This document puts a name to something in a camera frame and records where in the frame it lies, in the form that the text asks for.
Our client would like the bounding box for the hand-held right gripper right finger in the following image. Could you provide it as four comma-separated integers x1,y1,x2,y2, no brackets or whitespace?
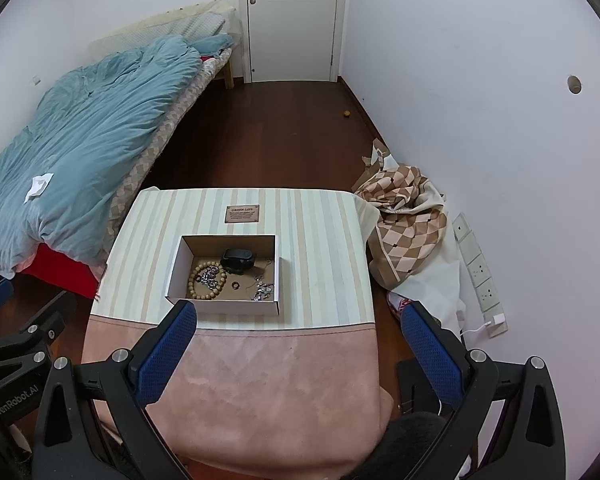
400,301,567,480

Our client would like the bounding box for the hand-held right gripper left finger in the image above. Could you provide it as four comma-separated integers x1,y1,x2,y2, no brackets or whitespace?
31,299,198,480

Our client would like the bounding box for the cardboard box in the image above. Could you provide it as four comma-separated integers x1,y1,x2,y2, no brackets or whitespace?
164,234,281,317

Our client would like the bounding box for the wooden bead bracelet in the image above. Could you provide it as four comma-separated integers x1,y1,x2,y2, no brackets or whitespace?
188,260,228,301

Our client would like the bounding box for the black fitness band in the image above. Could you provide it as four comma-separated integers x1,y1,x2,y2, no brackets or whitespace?
220,247,257,275

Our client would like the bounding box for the black floor stand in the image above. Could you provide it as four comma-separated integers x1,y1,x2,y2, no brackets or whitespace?
396,357,443,415

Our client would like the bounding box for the red bed sheet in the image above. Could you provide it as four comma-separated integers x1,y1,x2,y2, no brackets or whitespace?
16,244,102,302

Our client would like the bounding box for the white red printed plastic bag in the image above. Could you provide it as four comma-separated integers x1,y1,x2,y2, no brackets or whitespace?
386,294,417,319

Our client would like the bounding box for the white power strip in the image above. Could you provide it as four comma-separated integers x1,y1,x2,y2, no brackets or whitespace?
452,213,509,337

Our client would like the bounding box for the white paper scrap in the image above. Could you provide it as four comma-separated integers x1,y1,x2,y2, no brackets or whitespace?
24,172,55,204

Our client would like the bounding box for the checkered beige blanket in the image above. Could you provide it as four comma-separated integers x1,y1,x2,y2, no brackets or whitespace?
352,164,465,317

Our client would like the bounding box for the brown cloth label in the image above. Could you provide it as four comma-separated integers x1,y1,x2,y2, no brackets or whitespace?
224,204,260,223

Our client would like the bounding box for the light blue duvet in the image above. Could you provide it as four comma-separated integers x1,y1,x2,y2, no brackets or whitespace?
0,36,236,281

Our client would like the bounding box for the bed with patterned mattress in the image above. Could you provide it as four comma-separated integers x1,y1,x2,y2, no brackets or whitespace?
0,0,242,302

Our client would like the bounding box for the pale quilted pillow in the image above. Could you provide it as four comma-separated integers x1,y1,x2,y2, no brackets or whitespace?
89,1,231,56

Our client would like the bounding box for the white door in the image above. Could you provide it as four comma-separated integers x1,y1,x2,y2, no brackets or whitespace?
245,0,342,84

